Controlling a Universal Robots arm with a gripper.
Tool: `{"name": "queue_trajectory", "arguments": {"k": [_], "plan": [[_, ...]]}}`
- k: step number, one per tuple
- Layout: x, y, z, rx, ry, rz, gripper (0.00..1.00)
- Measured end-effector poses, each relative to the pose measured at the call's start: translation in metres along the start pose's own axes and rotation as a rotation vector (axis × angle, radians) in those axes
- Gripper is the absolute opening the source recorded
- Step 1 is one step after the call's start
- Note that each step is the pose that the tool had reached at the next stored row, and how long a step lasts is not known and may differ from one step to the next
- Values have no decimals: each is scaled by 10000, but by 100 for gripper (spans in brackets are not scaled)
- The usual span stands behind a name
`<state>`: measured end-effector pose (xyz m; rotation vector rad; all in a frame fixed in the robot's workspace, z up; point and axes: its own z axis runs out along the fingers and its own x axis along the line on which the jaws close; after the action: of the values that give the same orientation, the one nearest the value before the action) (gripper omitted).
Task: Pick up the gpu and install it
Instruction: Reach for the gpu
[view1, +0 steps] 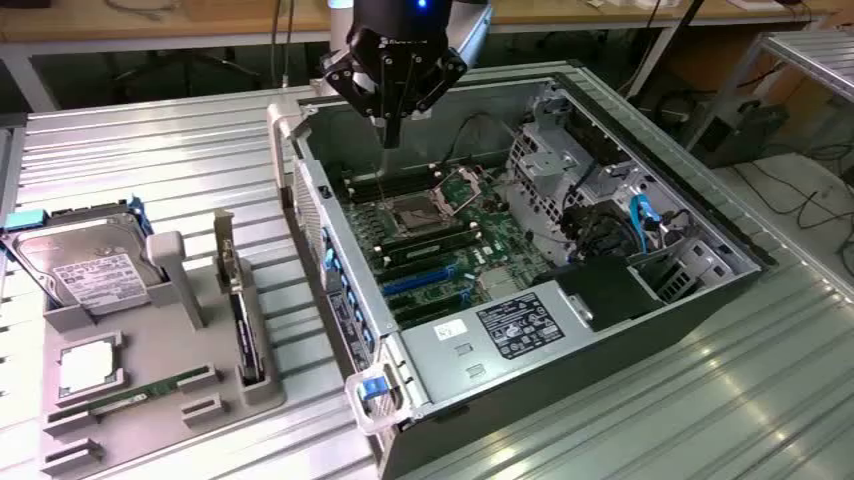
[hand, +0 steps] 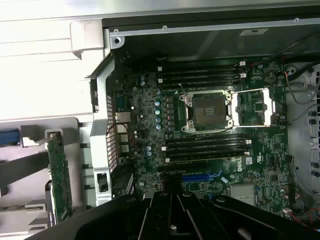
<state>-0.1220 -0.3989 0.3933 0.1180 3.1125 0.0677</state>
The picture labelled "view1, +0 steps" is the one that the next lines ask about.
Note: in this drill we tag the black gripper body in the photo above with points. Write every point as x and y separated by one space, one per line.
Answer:
400 25

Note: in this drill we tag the graphics card with metal bracket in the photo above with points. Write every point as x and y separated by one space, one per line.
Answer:
244 325

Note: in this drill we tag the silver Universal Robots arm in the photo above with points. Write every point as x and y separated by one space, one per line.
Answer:
475 30

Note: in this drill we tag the black RAM slot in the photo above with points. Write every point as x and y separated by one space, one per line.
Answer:
429 245
393 186

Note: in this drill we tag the metal socket cover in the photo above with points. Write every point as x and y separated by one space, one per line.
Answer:
460 184

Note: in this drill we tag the metal disk bay cage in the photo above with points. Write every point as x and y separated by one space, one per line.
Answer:
543 150

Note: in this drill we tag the CPU socket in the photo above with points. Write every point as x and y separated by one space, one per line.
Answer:
423 215

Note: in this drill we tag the green motherboard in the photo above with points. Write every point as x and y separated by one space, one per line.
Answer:
493 240

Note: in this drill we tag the blue expansion slot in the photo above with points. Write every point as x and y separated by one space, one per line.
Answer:
416 281

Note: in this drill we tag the silver chipset heatsink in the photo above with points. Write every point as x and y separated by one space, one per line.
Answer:
503 284

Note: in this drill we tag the open black PC case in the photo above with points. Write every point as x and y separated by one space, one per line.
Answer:
667 210

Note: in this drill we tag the black expansion slot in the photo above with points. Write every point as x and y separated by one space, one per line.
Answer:
429 307

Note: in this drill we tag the black box on floor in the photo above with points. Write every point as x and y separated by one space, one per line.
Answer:
740 135

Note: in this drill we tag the hard disk with blue carrier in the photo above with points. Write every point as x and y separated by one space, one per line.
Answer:
86 260

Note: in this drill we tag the grey power supply unit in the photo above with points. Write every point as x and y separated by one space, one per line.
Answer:
467 350

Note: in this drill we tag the blue case latch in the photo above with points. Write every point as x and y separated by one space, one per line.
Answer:
372 388

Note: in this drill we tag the grey parts rack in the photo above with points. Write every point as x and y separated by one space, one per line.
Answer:
167 360

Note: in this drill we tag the green RAM stick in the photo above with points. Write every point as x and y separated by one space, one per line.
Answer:
160 385

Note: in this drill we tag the CPU with silver lid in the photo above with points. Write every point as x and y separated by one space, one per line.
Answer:
85 367

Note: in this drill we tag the wooden desk with metal frame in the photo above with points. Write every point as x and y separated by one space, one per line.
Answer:
200 22

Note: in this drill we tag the metal slat table frame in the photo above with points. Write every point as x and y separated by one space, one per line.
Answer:
807 55

